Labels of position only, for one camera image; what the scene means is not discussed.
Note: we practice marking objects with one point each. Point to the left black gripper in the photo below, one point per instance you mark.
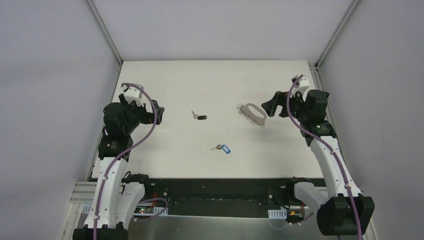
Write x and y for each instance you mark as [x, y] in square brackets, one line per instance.
[147, 114]

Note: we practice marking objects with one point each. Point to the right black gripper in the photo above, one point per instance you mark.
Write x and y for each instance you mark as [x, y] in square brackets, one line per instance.
[282, 105]

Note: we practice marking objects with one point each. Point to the key with blue tag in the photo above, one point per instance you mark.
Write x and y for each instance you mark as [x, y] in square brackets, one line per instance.
[222, 147]

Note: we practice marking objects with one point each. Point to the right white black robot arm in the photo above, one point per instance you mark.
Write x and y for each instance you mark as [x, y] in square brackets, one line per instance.
[344, 210]

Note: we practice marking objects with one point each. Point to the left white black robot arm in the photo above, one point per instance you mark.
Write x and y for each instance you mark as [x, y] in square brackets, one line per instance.
[117, 194]

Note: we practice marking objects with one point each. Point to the key with black head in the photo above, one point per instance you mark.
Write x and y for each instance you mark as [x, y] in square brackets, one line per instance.
[198, 117]

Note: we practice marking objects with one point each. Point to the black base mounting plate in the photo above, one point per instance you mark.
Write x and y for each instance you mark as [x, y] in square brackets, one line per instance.
[218, 197]

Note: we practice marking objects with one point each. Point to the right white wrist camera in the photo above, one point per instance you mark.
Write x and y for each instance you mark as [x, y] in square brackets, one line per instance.
[301, 85]

